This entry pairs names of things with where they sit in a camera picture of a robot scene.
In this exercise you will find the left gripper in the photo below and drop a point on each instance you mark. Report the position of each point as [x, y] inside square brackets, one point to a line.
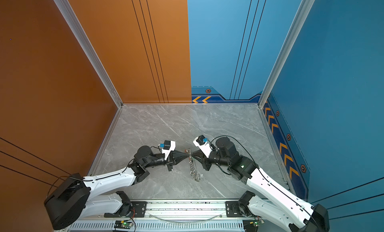
[179, 156]

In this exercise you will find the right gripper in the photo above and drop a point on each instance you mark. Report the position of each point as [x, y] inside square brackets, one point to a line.
[204, 160]

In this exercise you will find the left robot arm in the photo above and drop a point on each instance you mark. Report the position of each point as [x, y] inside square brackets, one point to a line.
[78, 197]

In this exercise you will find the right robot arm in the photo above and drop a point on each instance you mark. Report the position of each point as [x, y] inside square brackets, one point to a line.
[267, 199]

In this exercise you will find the green circuit board left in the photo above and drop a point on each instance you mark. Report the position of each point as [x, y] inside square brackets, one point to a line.
[123, 226]

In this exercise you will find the green circuit board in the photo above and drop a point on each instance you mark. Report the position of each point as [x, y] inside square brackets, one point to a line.
[123, 226]
[252, 225]

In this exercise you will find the green circuit board right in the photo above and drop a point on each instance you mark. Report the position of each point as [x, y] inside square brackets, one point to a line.
[252, 225]

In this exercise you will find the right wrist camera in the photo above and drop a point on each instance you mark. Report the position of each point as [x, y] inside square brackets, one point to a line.
[204, 145]

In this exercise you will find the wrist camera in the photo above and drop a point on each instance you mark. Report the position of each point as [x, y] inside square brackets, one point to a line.
[167, 147]
[204, 145]

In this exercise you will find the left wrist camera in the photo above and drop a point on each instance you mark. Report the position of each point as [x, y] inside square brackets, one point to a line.
[167, 147]

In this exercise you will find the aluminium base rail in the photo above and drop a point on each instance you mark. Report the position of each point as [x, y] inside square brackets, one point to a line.
[195, 215]

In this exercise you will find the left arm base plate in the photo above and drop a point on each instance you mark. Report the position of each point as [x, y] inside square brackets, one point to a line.
[135, 209]

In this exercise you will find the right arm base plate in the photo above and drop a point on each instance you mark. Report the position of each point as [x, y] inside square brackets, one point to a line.
[234, 211]

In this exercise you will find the aluminium corner post right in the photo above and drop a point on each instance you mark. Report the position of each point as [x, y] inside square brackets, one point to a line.
[291, 37]

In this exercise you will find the aluminium corner post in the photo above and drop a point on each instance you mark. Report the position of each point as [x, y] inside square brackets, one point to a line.
[75, 26]
[291, 37]

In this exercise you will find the aluminium corner post left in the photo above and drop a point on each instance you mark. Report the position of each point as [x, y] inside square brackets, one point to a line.
[75, 26]

